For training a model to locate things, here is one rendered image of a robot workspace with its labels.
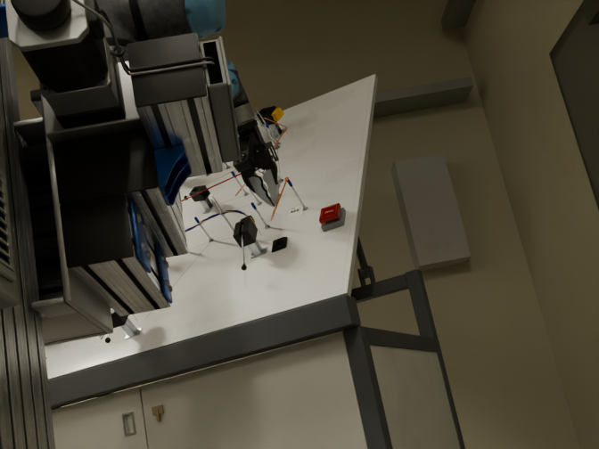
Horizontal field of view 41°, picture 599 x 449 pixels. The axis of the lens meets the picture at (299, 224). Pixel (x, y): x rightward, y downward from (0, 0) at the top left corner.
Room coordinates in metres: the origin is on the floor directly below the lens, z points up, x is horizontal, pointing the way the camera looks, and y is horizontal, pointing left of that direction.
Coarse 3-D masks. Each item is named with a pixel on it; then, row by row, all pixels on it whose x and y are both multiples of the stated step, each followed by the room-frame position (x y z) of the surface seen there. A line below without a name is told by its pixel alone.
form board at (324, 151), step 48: (336, 96) 2.32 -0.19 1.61; (288, 144) 2.26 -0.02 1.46; (336, 144) 2.13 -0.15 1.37; (240, 192) 2.20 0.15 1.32; (288, 192) 2.08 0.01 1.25; (336, 192) 1.97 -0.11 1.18; (192, 240) 2.15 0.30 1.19; (288, 240) 1.93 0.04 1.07; (336, 240) 1.84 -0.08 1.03; (192, 288) 1.99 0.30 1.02; (240, 288) 1.89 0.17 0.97; (288, 288) 1.81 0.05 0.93; (336, 288) 1.72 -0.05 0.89; (144, 336) 1.95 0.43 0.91; (192, 336) 1.86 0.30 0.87
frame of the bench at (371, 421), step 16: (352, 336) 1.73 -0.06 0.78; (368, 336) 1.76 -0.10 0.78; (384, 336) 1.86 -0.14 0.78; (400, 336) 1.97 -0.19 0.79; (416, 336) 2.09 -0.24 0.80; (352, 352) 1.74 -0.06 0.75; (368, 352) 1.74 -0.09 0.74; (352, 368) 1.74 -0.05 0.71; (368, 368) 1.73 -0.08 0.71; (368, 384) 1.73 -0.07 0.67; (448, 384) 2.27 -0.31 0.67; (368, 400) 1.73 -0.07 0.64; (448, 400) 2.24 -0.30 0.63; (368, 416) 1.74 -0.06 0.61; (384, 416) 1.75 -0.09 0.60; (368, 432) 1.74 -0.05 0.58; (384, 432) 1.74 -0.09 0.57; (368, 448) 1.74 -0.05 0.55; (384, 448) 1.73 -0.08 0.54; (464, 448) 2.27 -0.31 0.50
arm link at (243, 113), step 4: (244, 104) 1.77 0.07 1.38; (248, 104) 1.78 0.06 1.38; (236, 108) 1.76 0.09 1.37; (240, 108) 1.76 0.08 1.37; (244, 108) 1.77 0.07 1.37; (248, 108) 1.78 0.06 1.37; (236, 112) 1.77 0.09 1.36; (240, 112) 1.77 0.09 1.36; (244, 112) 1.77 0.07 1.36; (248, 112) 1.78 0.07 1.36; (252, 112) 1.79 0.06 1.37; (236, 116) 1.77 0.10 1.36; (240, 116) 1.77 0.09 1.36; (244, 116) 1.77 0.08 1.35; (248, 116) 1.78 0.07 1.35; (252, 116) 1.79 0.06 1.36; (236, 120) 1.77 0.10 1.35; (240, 120) 1.77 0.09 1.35; (244, 120) 1.78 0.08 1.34; (248, 120) 1.78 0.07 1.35; (236, 124) 1.78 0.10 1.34; (240, 124) 1.78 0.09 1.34
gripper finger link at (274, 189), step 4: (268, 172) 1.83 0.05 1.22; (264, 176) 1.84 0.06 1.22; (268, 176) 1.84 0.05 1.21; (272, 176) 1.83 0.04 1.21; (264, 180) 1.84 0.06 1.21; (268, 180) 1.84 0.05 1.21; (272, 180) 1.84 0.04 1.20; (268, 184) 1.84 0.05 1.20; (272, 184) 1.84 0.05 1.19; (276, 184) 1.84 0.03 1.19; (268, 188) 1.85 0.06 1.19; (272, 188) 1.85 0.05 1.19; (276, 188) 1.85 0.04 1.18; (272, 192) 1.85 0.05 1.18; (276, 192) 1.85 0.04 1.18; (272, 196) 1.86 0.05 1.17; (276, 196) 1.86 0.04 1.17; (272, 200) 1.86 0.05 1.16; (276, 200) 1.87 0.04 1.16
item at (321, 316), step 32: (288, 320) 1.75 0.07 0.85; (320, 320) 1.72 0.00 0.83; (352, 320) 1.70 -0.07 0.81; (160, 352) 1.88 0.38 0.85; (192, 352) 1.85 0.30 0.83; (224, 352) 1.81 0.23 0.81; (256, 352) 1.81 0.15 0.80; (64, 384) 2.00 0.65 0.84; (96, 384) 1.96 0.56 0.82; (128, 384) 1.92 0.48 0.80
